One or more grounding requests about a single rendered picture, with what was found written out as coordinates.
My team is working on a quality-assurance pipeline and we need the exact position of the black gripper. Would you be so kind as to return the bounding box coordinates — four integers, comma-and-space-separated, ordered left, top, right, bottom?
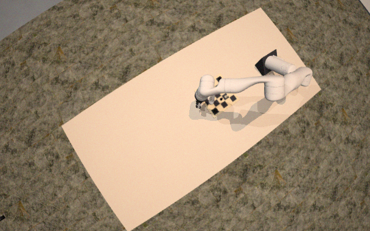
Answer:
195, 96, 206, 108

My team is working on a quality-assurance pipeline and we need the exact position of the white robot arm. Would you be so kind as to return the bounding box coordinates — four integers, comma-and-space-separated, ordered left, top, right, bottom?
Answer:
195, 55, 313, 105

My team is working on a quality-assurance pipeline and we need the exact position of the black and cream chessboard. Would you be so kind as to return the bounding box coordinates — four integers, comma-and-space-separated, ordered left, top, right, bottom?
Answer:
203, 74, 239, 118

